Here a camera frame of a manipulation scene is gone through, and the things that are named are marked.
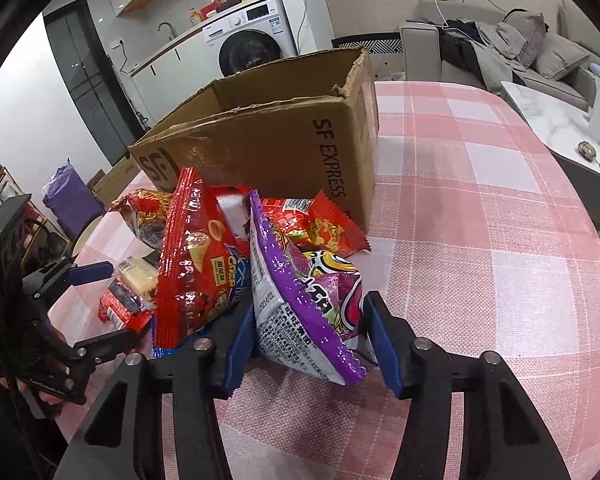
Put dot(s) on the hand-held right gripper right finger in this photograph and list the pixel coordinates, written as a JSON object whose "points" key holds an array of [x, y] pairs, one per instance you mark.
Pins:
{"points": [[380, 340]]}

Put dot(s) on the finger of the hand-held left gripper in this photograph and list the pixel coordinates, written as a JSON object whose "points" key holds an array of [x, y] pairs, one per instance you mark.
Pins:
{"points": [[105, 344], [87, 273]]}

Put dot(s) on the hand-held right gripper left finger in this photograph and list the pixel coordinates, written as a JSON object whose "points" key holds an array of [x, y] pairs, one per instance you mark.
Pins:
{"points": [[237, 345]]}

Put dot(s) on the clear biscuit packet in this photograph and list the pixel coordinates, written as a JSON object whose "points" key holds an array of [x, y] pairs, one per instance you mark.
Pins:
{"points": [[127, 285]]}

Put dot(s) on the purple snack packet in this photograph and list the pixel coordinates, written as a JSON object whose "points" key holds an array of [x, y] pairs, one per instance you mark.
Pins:
{"points": [[300, 310]]}

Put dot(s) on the white noodle snack bag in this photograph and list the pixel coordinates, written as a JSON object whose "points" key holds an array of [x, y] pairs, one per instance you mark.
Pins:
{"points": [[140, 215]]}

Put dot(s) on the red cone snack bag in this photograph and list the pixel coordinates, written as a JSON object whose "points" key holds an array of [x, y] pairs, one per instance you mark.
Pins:
{"points": [[195, 270]]}

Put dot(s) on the red gold print packet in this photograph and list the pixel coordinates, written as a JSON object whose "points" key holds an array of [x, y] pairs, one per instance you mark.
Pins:
{"points": [[320, 227]]}

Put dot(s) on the brown cardboard box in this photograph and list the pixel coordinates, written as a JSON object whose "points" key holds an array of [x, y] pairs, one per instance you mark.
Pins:
{"points": [[280, 160]]}

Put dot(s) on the person's left hand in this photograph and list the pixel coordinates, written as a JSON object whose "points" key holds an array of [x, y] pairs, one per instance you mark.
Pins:
{"points": [[52, 397]]}

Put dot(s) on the wooden shoe rack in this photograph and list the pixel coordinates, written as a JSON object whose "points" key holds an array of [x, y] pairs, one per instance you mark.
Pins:
{"points": [[10, 182]]}

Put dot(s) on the purple plastic bag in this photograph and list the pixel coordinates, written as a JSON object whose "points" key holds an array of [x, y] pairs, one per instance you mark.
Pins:
{"points": [[72, 200]]}

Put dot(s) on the cardboard box with print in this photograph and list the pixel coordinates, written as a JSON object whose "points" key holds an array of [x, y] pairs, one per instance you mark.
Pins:
{"points": [[115, 180]]}

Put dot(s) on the pink plaid tablecloth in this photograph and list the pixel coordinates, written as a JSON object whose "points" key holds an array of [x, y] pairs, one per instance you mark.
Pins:
{"points": [[480, 260]]}

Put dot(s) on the dark glass door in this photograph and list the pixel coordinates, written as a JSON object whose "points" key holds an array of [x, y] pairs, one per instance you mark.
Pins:
{"points": [[90, 85]]}

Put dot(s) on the white kitchen counter cabinet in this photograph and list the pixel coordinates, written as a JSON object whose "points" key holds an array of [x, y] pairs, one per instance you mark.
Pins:
{"points": [[175, 70]]}

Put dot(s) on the metal kitchen faucet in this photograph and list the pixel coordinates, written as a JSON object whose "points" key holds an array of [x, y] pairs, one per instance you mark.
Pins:
{"points": [[167, 27]]}

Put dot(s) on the yellow bottle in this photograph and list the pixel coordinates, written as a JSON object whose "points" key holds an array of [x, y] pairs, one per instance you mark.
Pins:
{"points": [[195, 16]]}

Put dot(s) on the small round metal object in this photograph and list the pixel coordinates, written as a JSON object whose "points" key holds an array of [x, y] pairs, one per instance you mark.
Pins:
{"points": [[586, 150]]}

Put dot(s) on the marble top coffee table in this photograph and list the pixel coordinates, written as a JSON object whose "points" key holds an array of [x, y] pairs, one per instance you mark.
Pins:
{"points": [[550, 115]]}

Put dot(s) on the grey sofa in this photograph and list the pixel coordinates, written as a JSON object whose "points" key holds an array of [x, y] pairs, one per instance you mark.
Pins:
{"points": [[420, 50]]}

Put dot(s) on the red container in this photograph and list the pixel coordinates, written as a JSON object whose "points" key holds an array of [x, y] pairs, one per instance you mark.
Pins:
{"points": [[212, 8]]}

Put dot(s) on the black white patterned mat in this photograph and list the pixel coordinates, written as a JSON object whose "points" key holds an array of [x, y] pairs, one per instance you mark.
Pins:
{"points": [[370, 45]]}

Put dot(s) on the white washing machine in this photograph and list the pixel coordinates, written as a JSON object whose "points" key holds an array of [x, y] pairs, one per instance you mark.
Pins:
{"points": [[250, 25]]}

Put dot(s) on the pile of dark clothes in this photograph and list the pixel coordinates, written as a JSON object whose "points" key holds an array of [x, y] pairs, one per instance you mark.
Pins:
{"points": [[465, 55]]}

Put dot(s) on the grey cushion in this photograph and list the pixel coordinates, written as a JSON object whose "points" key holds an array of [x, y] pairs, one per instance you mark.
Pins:
{"points": [[527, 35], [562, 57]]}

